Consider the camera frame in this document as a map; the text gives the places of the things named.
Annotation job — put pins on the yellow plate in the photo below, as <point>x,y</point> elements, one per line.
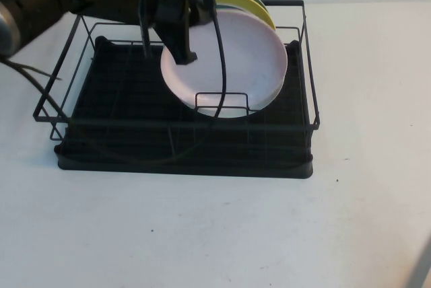
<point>246,2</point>

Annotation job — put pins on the black plastic drip tray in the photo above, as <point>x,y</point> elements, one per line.
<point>134,168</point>

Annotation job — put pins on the pink plate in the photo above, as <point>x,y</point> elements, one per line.
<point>249,59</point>

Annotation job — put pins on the cream white plate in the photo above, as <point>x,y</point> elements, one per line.
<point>232,114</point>

